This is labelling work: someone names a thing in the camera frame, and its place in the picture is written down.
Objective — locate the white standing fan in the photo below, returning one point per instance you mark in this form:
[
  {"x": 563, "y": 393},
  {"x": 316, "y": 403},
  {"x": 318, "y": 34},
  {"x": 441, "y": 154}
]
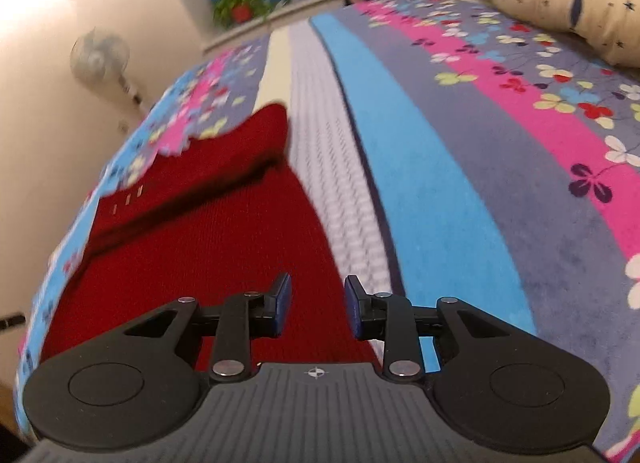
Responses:
[{"x": 100, "y": 58}]

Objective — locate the green plant in red pot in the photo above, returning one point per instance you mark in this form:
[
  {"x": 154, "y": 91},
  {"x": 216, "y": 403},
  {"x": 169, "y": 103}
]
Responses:
[{"x": 231, "y": 13}]

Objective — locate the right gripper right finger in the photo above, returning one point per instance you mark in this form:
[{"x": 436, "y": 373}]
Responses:
[{"x": 491, "y": 382}]

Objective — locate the colourful floral striped blanket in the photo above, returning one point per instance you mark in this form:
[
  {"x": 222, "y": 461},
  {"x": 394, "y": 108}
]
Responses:
[{"x": 448, "y": 150}]

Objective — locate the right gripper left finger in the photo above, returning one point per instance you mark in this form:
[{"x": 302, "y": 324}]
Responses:
[{"x": 142, "y": 380}]

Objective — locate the dark red knit sweater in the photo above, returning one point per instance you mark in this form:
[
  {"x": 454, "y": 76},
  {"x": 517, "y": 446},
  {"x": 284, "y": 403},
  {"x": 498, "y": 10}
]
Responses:
[{"x": 226, "y": 216}]

